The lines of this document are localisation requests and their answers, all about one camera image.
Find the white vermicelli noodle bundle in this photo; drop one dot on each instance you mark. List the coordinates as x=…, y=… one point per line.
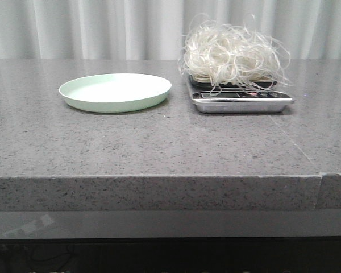
x=220, y=54

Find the silver digital kitchen scale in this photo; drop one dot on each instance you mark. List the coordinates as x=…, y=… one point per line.
x=229, y=98

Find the pale green round plate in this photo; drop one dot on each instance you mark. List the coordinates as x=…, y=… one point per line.
x=116, y=92

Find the white pleated curtain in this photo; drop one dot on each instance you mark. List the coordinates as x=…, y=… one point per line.
x=154, y=29

